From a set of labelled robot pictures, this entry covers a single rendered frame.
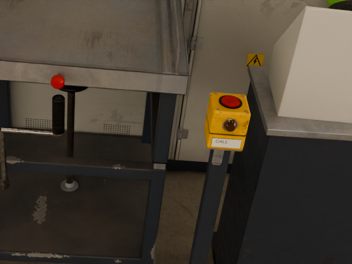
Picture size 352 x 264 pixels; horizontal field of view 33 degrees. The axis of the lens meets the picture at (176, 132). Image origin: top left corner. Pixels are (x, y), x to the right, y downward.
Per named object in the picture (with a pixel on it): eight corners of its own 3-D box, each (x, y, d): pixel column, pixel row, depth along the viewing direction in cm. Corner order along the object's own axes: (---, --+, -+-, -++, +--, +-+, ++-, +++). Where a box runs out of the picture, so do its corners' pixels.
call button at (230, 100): (240, 112, 127) (241, 106, 126) (221, 110, 126) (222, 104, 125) (237, 101, 130) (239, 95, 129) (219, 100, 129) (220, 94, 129)
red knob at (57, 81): (64, 91, 141) (64, 79, 139) (50, 90, 141) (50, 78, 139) (66, 81, 145) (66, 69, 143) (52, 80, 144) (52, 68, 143)
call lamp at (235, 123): (237, 135, 126) (240, 122, 124) (221, 134, 126) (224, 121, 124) (236, 131, 127) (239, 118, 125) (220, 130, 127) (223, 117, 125)
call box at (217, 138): (242, 152, 130) (251, 113, 124) (206, 150, 130) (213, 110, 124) (238, 130, 137) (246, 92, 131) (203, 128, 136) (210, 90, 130)
